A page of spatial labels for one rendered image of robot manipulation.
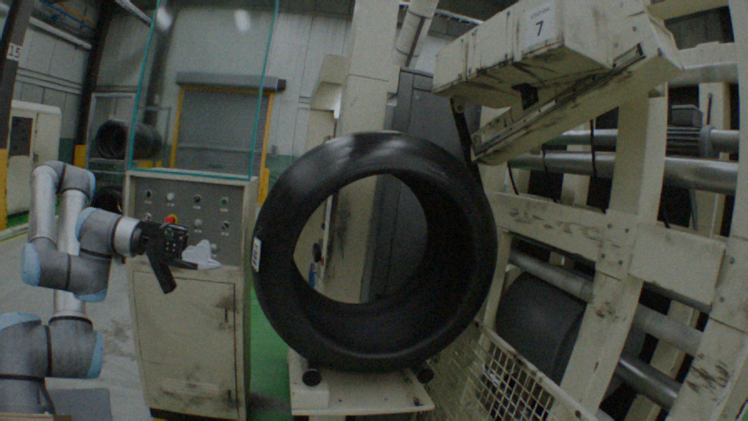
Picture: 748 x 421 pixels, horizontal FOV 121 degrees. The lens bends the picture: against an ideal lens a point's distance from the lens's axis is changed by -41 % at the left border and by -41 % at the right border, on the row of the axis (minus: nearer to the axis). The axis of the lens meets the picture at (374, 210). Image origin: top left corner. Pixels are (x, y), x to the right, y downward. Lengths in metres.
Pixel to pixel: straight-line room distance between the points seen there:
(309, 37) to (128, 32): 5.83
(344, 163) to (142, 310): 1.27
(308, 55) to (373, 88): 9.26
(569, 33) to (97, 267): 1.07
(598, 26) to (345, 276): 0.96
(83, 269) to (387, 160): 0.72
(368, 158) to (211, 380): 1.38
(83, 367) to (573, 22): 1.38
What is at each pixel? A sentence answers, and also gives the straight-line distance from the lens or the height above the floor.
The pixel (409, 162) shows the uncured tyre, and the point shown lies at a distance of 0.71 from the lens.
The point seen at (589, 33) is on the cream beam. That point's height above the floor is 1.69.
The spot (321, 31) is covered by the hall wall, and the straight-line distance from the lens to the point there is 10.57.
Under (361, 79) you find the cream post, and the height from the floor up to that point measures 1.64.
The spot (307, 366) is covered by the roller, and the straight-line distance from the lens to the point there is 0.86.
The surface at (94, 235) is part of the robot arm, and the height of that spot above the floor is 1.17.
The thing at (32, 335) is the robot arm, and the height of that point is 0.89.
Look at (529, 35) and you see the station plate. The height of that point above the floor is 1.68.
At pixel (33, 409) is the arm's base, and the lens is 1.05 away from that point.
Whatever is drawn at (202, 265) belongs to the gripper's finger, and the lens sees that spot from 0.83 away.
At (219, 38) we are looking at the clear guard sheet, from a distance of 1.56.
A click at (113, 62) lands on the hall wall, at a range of 12.30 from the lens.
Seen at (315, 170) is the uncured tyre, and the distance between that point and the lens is 0.68.
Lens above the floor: 1.39
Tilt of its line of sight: 7 degrees down
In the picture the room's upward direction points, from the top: 7 degrees clockwise
